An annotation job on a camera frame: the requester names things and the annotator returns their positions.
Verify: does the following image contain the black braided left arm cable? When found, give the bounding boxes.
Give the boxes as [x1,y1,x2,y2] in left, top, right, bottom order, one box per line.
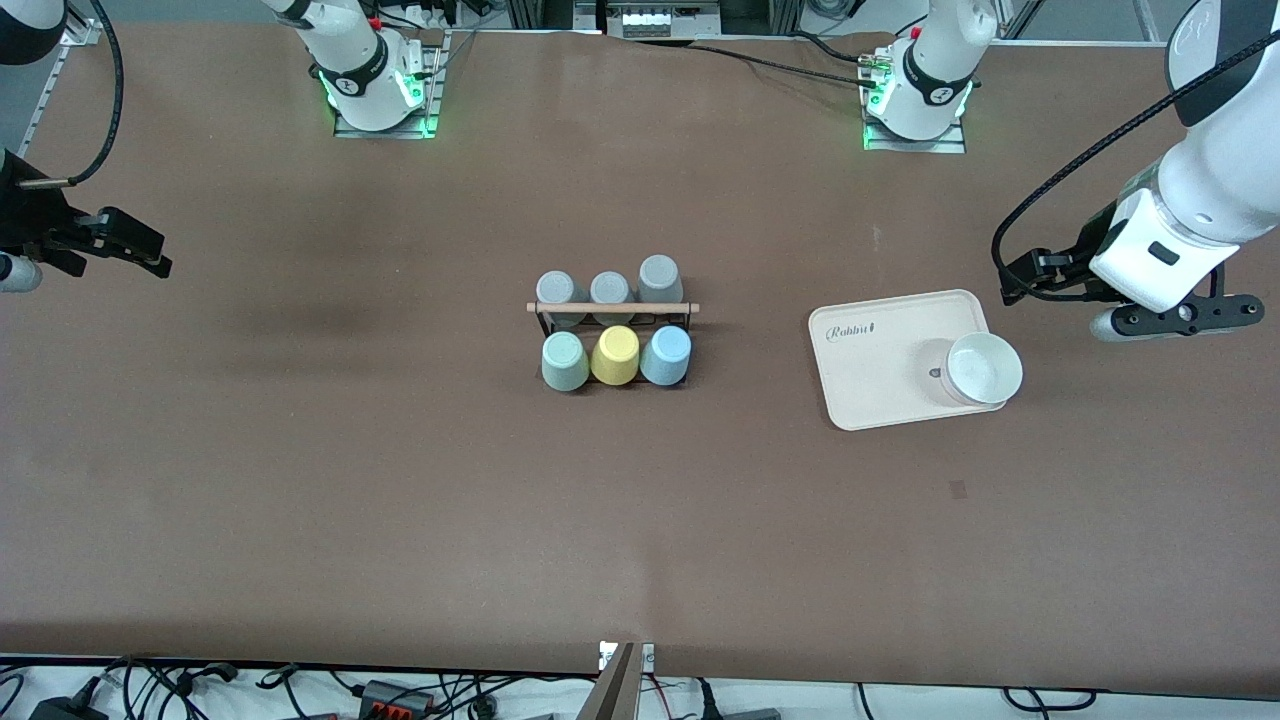
[990,30,1280,299]

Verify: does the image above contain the white connector box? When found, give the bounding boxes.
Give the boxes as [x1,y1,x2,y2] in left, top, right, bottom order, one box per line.
[605,3,721,39]

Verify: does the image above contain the grey plastic cup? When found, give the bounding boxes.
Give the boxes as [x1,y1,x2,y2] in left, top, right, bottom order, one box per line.
[638,254,685,304]
[589,271,634,326]
[536,271,588,328]

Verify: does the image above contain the light blue plastic cup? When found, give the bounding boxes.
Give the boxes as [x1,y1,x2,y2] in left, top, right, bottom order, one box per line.
[639,325,693,388]

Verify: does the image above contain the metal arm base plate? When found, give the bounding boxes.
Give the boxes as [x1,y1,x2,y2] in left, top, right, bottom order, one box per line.
[862,45,969,155]
[333,30,447,140]

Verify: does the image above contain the brown wooden post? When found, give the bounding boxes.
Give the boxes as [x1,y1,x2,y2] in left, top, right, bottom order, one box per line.
[575,643,641,720]

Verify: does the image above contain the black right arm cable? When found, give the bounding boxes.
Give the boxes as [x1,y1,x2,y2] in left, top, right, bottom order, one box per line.
[18,0,124,190]

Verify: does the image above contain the black power adapter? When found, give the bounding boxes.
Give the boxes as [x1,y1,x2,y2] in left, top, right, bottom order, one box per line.
[30,695,111,720]

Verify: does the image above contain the black orange power strip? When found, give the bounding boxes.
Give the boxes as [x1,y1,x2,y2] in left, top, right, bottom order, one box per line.
[358,680,438,719]

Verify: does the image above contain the black table cable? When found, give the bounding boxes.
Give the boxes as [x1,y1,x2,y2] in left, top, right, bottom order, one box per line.
[790,32,881,66]
[640,38,881,86]

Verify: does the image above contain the white marker tag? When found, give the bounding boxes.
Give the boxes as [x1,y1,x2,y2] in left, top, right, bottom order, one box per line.
[598,641,656,673]

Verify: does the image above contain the black left camera bracket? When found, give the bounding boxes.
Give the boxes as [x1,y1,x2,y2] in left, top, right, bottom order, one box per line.
[1110,265,1266,338]

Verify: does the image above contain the white round bowl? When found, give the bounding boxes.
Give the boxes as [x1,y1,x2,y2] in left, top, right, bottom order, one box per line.
[943,331,1024,407]

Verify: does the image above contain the black wire cup rack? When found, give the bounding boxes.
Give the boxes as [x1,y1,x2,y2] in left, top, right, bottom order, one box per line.
[526,300,701,389]

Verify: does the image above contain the cream rectangular tray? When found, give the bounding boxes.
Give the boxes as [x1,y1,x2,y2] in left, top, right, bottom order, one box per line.
[808,289,1011,432]

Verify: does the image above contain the yellow plastic cup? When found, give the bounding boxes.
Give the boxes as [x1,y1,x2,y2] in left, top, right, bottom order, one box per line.
[590,325,641,387]

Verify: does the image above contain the black floor cable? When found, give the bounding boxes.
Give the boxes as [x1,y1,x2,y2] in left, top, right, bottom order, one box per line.
[1003,686,1098,713]
[100,655,241,703]

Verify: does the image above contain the perforated metal rail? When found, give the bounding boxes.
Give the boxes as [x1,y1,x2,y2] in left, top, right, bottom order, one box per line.
[18,25,103,153]

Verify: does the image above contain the mint green plastic cup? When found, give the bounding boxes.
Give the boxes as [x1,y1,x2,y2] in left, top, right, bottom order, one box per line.
[541,331,591,393]

